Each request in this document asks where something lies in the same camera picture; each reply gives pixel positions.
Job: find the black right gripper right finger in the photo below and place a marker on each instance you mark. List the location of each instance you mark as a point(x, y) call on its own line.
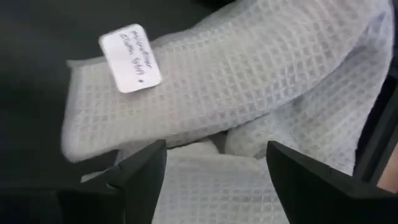
point(311, 193)

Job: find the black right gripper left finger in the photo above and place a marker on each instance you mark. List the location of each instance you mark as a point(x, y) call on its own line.
point(140, 186)

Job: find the grey waffle microfiber towel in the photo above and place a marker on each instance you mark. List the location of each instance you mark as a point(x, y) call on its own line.
point(233, 77)

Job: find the white handwritten towel tag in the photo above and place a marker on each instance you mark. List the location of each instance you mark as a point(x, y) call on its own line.
point(130, 59)

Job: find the wooden side board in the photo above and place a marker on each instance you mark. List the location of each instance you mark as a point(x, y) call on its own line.
point(390, 174)

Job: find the black aluminium table frame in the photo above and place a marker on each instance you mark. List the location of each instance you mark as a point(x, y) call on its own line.
point(376, 133)

